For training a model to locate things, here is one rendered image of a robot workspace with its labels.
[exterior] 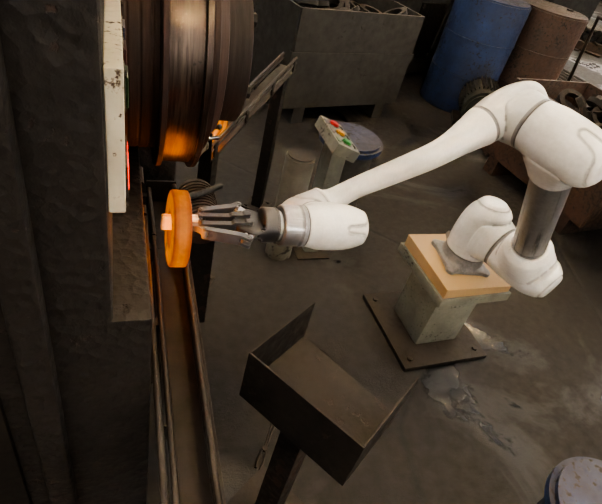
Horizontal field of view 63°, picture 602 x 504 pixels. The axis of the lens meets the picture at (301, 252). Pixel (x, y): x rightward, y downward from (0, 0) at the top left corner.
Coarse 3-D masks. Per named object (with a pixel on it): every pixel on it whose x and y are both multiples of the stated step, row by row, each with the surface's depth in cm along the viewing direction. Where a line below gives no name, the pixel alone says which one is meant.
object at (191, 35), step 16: (176, 0) 72; (192, 0) 72; (208, 0) 72; (176, 16) 72; (192, 16) 73; (208, 16) 73; (176, 32) 73; (192, 32) 73; (208, 32) 73; (176, 48) 74; (192, 48) 74; (208, 48) 74; (176, 64) 75; (192, 64) 75; (208, 64) 75; (176, 80) 76; (192, 80) 77; (208, 80) 76; (176, 96) 78; (192, 96) 78; (208, 96) 78; (176, 112) 80; (192, 112) 80; (208, 112) 80; (176, 128) 82; (192, 128) 83; (176, 144) 86; (192, 144) 87; (176, 160) 94; (192, 160) 92
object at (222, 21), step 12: (216, 0) 76; (228, 0) 80; (216, 12) 76; (228, 12) 80; (216, 24) 77; (228, 24) 80; (216, 36) 77; (228, 36) 81; (216, 48) 78; (228, 48) 81; (216, 60) 78; (216, 72) 79; (216, 84) 81; (216, 96) 82; (216, 108) 87; (216, 120) 91; (204, 144) 93
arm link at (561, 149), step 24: (528, 120) 112; (552, 120) 109; (576, 120) 108; (528, 144) 113; (552, 144) 109; (576, 144) 106; (600, 144) 105; (528, 168) 119; (552, 168) 111; (576, 168) 107; (600, 168) 107; (528, 192) 129; (552, 192) 122; (528, 216) 135; (552, 216) 132; (504, 240) 161; (528, 240) 144; (504, 264) 160; (528, 264) 153; (552, 264) 155; (528, 288) 158; (552, 288) 160
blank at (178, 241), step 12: (180, 192) 94; (168, 204) 98; (180, 204) 91; (180, 216) 90; (180, 228) 90; (168, 240) 99; (180, 240) 91; (168, 252) 97; (180, 252) 92; (168, 264) 97; (180, 264) 95
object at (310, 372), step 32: (256, 352) 93; (288, 352) 107; (320, 352) 109; (256, 384) 94; (288, 384) 87; (320, 384) 103; (352, 384) 106; (288, 416) 91; (320, 416) 85; (352, 416) 100; (384, 416) 102; (288, 448) 110; (320, 448) 89; (352, 448) 83; (256, 480) 145; (288, 480) 118
